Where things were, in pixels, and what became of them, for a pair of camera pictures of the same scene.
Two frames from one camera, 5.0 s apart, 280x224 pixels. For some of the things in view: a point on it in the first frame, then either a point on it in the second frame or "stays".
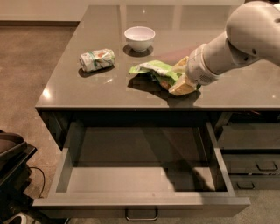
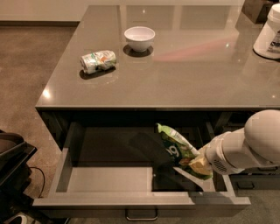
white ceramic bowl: [139, 38] stays
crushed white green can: [95, 59] stays
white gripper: [197, 70] → [216, 154]
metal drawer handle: [150, 219] stays
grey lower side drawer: [255, 181] stays
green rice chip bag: [160, 72] → [182, 150]
